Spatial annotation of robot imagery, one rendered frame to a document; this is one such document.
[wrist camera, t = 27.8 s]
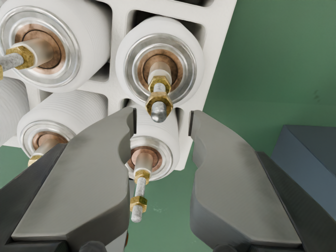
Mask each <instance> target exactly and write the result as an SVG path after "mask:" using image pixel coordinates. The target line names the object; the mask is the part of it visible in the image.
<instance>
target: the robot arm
mask: <svg viewBox="0 0 336 252"><path fill-rule="evenodd" d="M134 134H137V109H136V108H133V107H130V106H127V107H125V108H123V109H121V110H119V111H117V112H115V113H113V114H111V115H109V116H107V117H105V118H103V119H101V120H99V121H97V122H95V123H93V124H92V125H90V126H88V127H87V128H85V129H84V130H82V131H81V132H80V133H78V134H77V135H76V136H74V137H73V138H72V139H71V140H70V141H69V142H68V143H58V144H56V145H55V146H54V147H53V148H51V149H50V150H49V151H48V152H46V153H45V154H44V155H43V156H41V157H40V158H39V159H38V160H36V161H35V162H34V163H32V164H31V165H30V166H29V167H27V168H26V169H25V170H24V171H22V172H21V173H20V174H19V175H17V176H16V177H15V178H14V179H12V180H11V181H10V182H8V183H7V184H6V185H5V186H3V187H2V188H1V189H0V252H107V250H106V247H105V246H106V245H108V244H109V243H111V242H112V241H113V240H115V239H116V238H118V237H119V236H121V235H122V234H123V233H124V232H125V231H126V230H127V229H128V227H129V223H130V204H131V201H130V184H129V170H128V168H127V167H126V166H125V164H126V163H127V162H128V160H129V159H130V158H131V142H130V139H131V138H132V136H133V135H134ZM188 136H189V137H191V139H192V140H193V141H194V148H193V155H192V161H193V162H194V163H195V165H196V166H197V168H198V169H197V170H196V172H195V175H194V181H193V187H192V193H191V199H190V221H189V225H190V229H191V231H192V233H193V234H194V235H195V236H196V237H198V238H199V239H200V240H201V241H203V242H204V243H205V244H206V245H208V246H209V247H210V248H211V249H213V252H336V221H335V220H334V219H333V218H332V217H331V216H330V215H329V213H328V212H327V211H326V210H325V209H324V208H323V207H322V206H321V205H320V204H319V203H318V202H316V201H315V200H314V199H313V198H312V197H311V196H310V195H309V194H308V193H307V192H306V191H305V190H304V189H303V188H302V187H301V186H300V185H298V184H297V183H296V182H295V181H294V180H293V179H292V178H291V177H290V176H289V175H288V174H287V173H286V172H285V171H284V170H283V169H282V168H280V167H279V166H278V165H277V164H276V163H275V162H274V161H273V160H272V159H271V158H270V157H269V156H268V155H267V154H266V153H265V152H263V151H255V150H254V149H253V148H252V147H251V146H250V145H249V144H248V143H247V142H246V141H245V140H244V139H243V138H242V137H241V136H239V135H238V134H237V133H235V132H234V131H233V130H231V129H230V128H228V127H227V126H225V125H224V124H222V123H220V122H219V121H217V120H216V119H214V118H212V117H211V116H209V115H208V114H206V113H204V112H203V111H201V110H191V111H190V112H189V118H188Z"/></svg>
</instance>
